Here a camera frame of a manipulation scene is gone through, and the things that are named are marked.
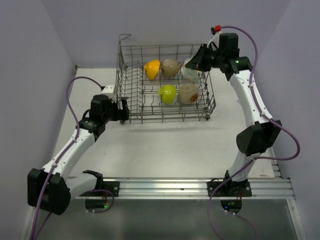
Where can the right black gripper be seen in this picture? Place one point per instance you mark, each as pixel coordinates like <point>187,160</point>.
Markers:
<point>198,62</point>

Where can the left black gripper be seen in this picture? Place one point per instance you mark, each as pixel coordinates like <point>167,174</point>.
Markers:
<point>121,115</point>

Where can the white bowl green orange flowers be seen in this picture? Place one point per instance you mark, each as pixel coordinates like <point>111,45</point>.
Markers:
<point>188,73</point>

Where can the beige bowl with sunflower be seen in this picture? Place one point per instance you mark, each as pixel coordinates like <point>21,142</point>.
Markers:
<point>188,93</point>

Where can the lime green bowl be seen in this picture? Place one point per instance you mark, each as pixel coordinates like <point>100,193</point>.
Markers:
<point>167,93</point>

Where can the grey wire dish rack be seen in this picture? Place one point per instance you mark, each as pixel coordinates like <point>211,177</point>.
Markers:
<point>142,95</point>

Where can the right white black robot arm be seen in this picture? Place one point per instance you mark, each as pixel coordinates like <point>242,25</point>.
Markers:
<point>251,140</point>

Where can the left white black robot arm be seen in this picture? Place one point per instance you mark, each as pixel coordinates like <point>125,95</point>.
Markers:
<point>50,188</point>

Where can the beige brown glazed bowl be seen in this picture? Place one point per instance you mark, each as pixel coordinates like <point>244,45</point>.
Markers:
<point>170,67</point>

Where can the yellow bowl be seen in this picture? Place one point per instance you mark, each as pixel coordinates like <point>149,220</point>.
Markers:
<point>151,69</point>

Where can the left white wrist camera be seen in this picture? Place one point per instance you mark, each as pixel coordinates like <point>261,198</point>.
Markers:
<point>109,90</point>

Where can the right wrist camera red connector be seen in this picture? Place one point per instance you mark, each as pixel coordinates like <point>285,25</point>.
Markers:
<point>216,29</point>

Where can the aluminium mounting rail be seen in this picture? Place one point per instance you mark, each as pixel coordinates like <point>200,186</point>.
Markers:
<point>195,188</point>

